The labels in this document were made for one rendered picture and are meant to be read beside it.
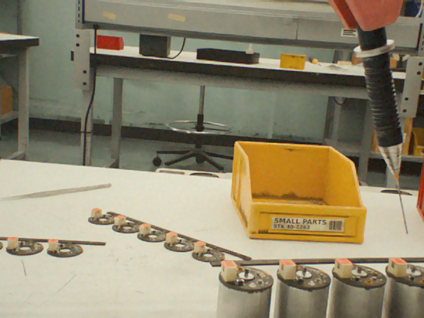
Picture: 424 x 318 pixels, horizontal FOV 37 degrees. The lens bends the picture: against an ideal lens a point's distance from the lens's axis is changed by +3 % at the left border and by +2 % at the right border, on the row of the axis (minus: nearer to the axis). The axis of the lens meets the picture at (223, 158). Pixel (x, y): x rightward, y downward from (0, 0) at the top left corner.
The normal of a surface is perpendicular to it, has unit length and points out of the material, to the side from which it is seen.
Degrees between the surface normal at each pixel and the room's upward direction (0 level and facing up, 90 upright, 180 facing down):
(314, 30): 90
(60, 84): 90
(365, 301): 90
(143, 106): 90
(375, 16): 100
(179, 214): 0
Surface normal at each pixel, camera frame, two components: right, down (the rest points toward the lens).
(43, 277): 0.08, -0.97
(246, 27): -0.04, 0.21
